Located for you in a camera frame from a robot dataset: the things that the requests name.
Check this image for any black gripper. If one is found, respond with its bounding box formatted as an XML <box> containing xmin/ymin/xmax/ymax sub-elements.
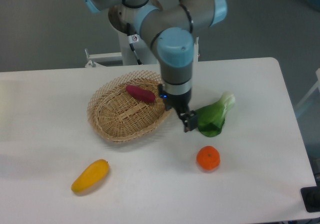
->
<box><xmin>157</xmin><ymin>84</ymin><xmax>198</xmax><ymax>132</ymax></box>

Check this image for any purple sweet potato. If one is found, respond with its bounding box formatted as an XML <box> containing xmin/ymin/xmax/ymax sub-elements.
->
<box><xmin>125</xmin><ymin>85</ymin><xmax>156</xmax><ymax>103</ymax></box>

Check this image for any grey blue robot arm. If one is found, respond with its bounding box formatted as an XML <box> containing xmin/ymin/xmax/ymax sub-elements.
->
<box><xmin>84</xmin><ymin>0</ymin><xmax>228</xmax><ymax>132</ymax></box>

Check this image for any woven wicker basket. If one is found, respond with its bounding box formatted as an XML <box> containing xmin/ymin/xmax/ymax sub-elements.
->
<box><xmin>87</xmin><ymin>71</ymin><xmax>172</xmax><ymax>143</ymax></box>

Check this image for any green bok choy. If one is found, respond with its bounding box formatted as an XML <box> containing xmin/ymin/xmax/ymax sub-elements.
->
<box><xmin>196</xmin><ymin>91</ymin><xmax>236</xmax><ymax>137</ymax></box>

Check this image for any orange tangerine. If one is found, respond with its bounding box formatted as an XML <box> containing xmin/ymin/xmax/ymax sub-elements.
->
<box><xmin>196</xmin><ymin>146</ymin><xmax>221</xmax><ymax>171</ymax></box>

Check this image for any yellow mango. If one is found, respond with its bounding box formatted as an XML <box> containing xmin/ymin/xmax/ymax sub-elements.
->
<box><xmin>71</xmin><ymin>159</ymin><xmax>110</xmax><ymax>193</ymax></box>

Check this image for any black device at table edge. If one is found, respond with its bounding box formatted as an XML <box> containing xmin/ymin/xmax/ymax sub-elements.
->
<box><xmin>300</xmin><ymin>186</ymin><xmax>320</xmax><ymax>212</ymax></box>

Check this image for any black cable on pedestal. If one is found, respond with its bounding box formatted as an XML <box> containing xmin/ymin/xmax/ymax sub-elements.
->
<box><xmin>126</xmin><ymin>23</ymin><xmax>144</xmax><ymax>66</ymax></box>

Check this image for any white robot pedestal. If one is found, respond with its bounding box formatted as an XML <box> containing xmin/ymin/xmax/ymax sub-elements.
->
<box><xmin>108</xmin><ymin>0</ymin><xmax>162</xmax><ymax>66</ymax></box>

